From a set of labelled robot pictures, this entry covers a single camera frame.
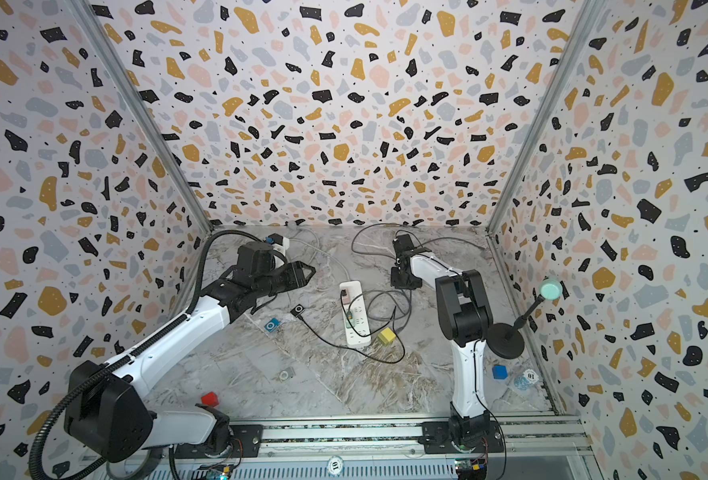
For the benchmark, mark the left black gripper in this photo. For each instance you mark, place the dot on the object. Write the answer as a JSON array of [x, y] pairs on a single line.
[[297, 270]]

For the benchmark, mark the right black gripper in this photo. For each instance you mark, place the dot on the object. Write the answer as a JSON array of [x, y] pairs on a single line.
[[398, 284]]

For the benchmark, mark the white power strip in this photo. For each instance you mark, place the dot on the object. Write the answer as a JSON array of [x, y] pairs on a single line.
[[356, 322]]

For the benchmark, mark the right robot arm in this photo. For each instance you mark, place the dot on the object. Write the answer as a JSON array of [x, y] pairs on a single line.
[[465, 318]]

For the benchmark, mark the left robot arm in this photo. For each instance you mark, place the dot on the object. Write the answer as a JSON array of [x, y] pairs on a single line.
[[104, 407]]

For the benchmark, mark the blue mp3 player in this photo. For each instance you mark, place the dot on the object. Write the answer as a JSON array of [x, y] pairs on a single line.
[[272, 325]]

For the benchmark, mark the yellow USB charger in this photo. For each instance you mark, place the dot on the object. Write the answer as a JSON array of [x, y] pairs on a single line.
[[386, 336]]

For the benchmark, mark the red cube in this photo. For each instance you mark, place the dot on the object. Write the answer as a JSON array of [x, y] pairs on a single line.
[[210, 399]]

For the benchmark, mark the blue cube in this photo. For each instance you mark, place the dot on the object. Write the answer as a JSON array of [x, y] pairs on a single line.
[[499, 372]]

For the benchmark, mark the clear plastic packet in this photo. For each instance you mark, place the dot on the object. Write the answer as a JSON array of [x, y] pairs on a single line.
[[527, 379]]

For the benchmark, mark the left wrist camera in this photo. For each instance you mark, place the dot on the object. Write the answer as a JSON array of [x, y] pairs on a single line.
[[278, 242]]

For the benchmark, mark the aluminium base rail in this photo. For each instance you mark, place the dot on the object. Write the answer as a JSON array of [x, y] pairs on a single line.
[[520, 445]]

